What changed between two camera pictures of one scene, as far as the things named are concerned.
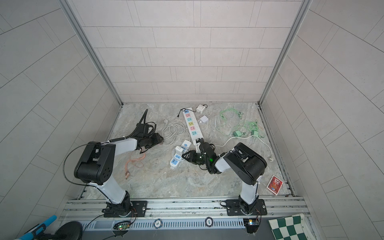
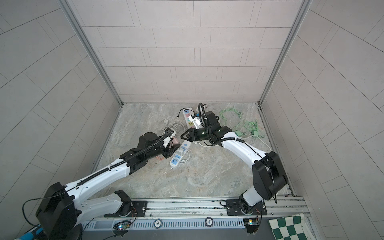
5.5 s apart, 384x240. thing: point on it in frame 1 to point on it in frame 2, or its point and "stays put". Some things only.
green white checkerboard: [292, 227] stays put
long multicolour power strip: [193, 124] stays put
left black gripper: [156, 136] to [169, 153]
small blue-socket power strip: [174, 161] stays put
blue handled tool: [30, 235] stays put
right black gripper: [192, 156] to [192, 131]
